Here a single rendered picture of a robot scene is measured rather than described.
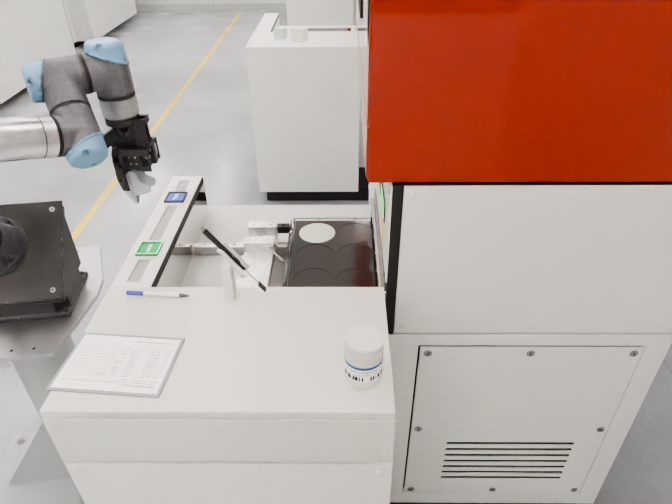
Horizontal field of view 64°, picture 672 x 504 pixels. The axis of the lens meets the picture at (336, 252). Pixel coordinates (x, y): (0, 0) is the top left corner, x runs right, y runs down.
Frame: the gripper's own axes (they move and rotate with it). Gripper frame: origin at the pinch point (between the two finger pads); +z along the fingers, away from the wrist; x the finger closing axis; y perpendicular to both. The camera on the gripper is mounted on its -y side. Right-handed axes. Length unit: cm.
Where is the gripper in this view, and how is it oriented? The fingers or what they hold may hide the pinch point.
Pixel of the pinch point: (133, 198)
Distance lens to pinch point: 134.5
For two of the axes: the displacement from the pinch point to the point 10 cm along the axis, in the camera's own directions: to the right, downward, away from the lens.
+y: 10.0, 0.0, -0.2
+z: 0.1, 8.2, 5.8
